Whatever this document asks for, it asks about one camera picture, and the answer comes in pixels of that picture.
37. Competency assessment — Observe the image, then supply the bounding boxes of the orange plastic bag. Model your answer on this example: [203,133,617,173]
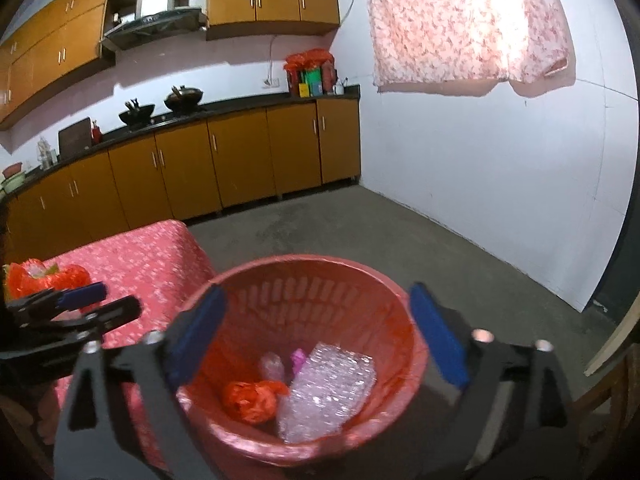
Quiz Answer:
[221,380,290,425]

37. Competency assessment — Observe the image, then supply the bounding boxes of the clear bubble wrap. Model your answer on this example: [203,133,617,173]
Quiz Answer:
[277,342,376,444]

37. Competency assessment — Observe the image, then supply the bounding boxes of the purple plastic bag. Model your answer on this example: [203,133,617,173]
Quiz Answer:
[291,348,307,376]

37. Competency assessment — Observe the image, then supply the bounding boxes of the clear plastic bag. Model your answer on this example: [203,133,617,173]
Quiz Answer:
[259,352,286,382]

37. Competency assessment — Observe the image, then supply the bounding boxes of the lower wooden kitchen cabinets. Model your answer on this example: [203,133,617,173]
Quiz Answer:
[1,96,361,262]

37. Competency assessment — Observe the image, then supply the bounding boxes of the wooden chair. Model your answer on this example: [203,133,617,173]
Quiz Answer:
[574,344,639,479]

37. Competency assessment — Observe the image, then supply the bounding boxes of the red floral tablecloth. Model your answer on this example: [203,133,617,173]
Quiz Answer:
[37,219,217,470]

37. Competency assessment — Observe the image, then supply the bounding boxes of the stacked basins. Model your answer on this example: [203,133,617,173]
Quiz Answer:
[1,162,26,194]

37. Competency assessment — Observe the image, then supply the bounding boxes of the glass jar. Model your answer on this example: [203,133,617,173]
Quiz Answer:
[37,136,54,170]

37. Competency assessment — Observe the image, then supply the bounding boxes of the dark cutting board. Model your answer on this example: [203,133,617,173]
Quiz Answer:
[58,117,92,160]

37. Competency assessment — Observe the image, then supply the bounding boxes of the small red bottle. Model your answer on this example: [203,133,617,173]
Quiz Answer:
[91,120,102,145]

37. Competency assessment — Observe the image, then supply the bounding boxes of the black wok left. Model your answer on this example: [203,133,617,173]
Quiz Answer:
[118,99,155,128]

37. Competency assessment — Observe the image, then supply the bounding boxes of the red plastic laundry basket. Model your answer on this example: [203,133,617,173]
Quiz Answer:
[179,255,428,467]

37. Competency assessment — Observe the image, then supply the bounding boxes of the black wok with lid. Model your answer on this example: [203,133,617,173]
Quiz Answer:
[164,86,203,114]

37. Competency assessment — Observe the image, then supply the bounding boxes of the range hood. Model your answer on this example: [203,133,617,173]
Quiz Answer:
[101,0,207,52]

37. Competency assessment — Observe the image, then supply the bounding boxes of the red bag on containers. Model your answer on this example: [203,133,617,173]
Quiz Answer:
[284,48,336,98]

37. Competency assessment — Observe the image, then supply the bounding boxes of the white cup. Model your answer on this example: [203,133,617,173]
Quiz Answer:
[333,79,345,96]

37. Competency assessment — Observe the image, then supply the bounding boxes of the pink floral curtain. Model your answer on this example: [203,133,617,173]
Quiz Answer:
[367,0,572,88]

